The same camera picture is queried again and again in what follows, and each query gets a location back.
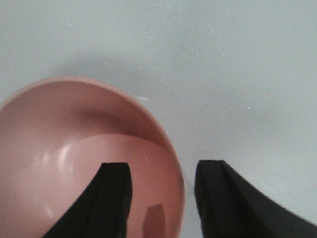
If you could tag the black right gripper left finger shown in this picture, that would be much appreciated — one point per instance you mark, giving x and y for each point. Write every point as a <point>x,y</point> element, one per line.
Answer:
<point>102,210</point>

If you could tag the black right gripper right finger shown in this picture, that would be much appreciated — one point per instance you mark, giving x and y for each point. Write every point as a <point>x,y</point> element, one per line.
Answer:
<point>230,207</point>

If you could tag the pink bowl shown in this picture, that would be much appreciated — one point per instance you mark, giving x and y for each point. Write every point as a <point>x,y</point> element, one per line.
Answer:
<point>55,134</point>

